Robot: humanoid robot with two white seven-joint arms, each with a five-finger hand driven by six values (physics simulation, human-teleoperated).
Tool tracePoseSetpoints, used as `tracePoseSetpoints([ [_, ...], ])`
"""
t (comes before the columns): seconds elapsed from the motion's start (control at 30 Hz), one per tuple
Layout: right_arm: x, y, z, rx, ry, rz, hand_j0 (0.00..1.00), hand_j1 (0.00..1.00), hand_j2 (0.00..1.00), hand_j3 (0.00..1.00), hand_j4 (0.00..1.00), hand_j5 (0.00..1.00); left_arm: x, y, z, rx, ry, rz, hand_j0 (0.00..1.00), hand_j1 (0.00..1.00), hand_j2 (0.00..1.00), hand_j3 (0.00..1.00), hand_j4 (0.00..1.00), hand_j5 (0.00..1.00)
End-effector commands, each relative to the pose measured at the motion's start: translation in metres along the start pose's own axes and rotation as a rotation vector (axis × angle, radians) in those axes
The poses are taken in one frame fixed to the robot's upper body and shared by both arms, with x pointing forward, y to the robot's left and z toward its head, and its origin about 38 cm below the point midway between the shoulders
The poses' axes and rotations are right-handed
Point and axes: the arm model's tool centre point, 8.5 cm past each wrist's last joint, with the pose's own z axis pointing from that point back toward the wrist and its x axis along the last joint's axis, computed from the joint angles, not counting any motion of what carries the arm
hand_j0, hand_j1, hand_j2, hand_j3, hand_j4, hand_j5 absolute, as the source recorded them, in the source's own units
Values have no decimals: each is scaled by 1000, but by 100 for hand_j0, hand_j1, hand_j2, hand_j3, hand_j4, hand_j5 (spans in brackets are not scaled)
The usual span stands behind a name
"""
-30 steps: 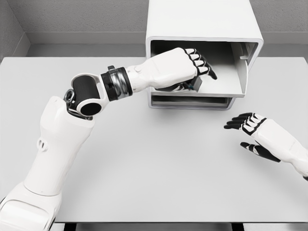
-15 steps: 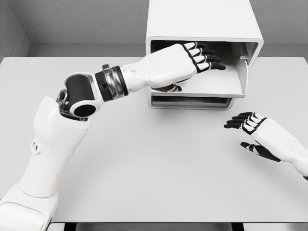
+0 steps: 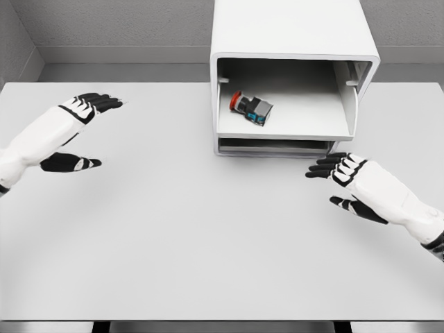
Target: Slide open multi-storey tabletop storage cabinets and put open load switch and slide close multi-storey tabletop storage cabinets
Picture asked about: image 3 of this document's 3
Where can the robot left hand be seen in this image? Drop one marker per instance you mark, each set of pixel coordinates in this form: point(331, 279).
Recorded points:
point(55, 126)

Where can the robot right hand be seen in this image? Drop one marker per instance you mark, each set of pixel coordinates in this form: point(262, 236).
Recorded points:
point(381, 187)

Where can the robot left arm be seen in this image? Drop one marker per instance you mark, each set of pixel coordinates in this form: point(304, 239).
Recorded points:
point(8, 163)

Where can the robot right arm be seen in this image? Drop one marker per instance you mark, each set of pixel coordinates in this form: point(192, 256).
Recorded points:
point(428, 225)

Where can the white tabletop storage cabinet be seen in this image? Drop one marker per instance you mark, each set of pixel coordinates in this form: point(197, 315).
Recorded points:
point(295, 31)

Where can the white cabinet drawer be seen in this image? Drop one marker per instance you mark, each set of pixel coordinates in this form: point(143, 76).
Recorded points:
point(298, 121)
point(270, 145)

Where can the red-button black load switch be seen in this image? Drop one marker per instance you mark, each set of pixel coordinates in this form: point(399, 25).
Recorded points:
point(255, 109)

